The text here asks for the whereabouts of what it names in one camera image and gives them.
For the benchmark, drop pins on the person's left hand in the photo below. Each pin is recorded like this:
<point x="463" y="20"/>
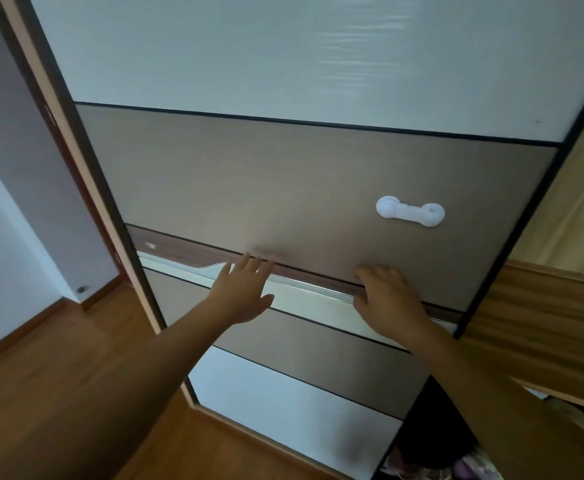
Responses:
<point x="244" y="294"/>

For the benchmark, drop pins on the person's left forearm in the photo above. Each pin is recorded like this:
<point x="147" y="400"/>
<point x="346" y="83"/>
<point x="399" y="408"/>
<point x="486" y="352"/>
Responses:
<point x="97" y="409"/>

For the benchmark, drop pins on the wooden wardrobe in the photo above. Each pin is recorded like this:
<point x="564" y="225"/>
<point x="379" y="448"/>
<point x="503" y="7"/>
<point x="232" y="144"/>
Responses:
<point x="546" y="319"/>

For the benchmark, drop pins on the reddish brown room door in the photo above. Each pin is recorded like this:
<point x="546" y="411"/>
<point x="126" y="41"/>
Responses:
<point x="88" y="194"/>

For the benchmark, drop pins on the white grey sliding wardrobe door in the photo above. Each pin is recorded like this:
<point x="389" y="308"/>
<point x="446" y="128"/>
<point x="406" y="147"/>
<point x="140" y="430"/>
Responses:
<point x="297" y="184"/>

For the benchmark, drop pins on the person's right forearm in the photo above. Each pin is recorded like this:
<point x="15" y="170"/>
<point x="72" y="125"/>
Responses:
<point x="511" y="424"/>

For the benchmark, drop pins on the person's right hand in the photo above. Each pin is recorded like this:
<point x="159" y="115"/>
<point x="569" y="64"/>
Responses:
<point x="392" y="304"/>

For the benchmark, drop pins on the small grey door stopper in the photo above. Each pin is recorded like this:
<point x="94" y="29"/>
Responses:
<point x="81" y="289"/>

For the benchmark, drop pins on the white plastic door latch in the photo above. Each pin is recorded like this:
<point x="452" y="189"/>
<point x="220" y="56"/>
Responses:
<point x="410" y="211"/>

